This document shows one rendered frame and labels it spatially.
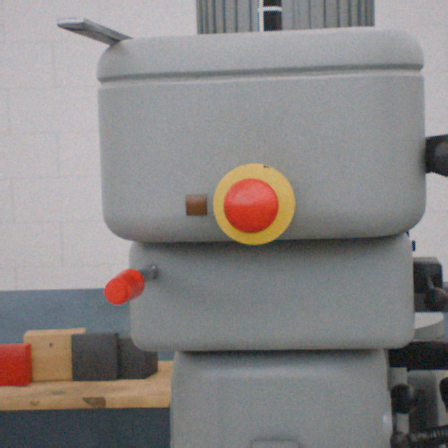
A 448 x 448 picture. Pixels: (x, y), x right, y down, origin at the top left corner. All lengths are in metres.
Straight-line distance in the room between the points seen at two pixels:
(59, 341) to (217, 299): 4.04
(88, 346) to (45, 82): 1.25
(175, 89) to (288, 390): 0.30
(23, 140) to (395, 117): 4.66
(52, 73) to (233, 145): 4.61
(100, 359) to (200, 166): 4.09
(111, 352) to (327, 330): 3.97
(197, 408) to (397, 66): 0.35
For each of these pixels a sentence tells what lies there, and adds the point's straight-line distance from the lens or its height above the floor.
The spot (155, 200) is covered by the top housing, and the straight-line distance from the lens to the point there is 0.92.
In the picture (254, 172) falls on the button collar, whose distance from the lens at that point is 0.89.
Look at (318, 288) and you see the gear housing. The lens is 1.01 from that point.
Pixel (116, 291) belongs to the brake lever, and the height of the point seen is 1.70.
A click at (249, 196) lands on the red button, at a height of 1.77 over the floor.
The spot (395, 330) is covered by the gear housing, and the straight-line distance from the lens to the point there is 1.02.
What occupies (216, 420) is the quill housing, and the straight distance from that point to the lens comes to 1.07.
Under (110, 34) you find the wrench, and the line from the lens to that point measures 0.95.
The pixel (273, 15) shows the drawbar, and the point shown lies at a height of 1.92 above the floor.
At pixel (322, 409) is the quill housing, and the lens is 1.06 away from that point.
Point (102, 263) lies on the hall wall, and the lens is 5.47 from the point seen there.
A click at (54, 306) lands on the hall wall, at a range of 5.53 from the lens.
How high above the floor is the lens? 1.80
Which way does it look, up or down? 3 degrees down
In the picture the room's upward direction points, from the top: 2 degrees counter-clockwise
